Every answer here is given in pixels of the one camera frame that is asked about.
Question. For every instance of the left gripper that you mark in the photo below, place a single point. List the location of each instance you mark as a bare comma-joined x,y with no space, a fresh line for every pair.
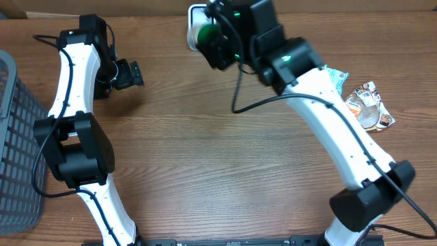
129,79

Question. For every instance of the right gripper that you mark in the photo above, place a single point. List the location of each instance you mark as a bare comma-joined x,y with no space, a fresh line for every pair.
214,50

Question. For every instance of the white bottle green cap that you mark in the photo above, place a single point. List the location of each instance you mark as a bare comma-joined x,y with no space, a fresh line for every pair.
202,34

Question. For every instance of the teal wet wipes pack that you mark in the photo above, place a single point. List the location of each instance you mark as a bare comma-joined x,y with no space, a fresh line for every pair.
337,77

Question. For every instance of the orange tissue pack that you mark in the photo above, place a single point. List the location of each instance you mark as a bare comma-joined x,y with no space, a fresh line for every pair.
354,107

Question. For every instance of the beige snack bag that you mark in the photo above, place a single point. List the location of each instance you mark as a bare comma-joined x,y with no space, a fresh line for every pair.
374,116

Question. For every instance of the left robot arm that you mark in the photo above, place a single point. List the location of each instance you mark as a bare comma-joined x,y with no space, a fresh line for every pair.
71,141

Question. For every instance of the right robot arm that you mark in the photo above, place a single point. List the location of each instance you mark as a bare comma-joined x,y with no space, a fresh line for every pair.
248,32

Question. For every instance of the white barcode scanner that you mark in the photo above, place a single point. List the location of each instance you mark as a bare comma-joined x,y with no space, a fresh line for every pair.
196,18

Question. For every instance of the grey plastic mesh basket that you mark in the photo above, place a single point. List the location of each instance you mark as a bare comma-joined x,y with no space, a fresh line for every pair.
21,206

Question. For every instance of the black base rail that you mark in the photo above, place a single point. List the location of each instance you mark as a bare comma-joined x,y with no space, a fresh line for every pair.
292,241

